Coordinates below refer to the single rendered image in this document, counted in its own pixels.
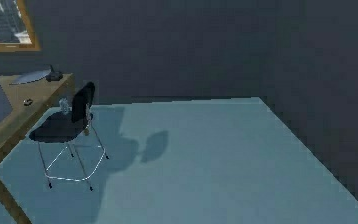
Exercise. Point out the clear glass object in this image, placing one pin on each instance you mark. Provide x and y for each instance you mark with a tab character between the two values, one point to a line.
64	106

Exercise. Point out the grey flat oval dish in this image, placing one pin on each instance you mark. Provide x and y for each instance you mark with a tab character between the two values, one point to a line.
32	77

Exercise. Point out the small black desk object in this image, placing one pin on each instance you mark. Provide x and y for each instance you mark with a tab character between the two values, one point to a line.
54	76

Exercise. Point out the small black and white object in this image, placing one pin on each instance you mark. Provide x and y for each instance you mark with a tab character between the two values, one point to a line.
28	102

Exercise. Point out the black chair with metal legs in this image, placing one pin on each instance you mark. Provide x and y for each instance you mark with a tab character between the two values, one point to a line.
63	126

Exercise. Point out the brown wooden desk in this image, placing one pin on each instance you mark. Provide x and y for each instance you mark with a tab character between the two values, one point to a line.
37	91

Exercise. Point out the wood framed wall picture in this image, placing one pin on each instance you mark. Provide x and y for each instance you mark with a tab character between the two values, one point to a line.
3	23

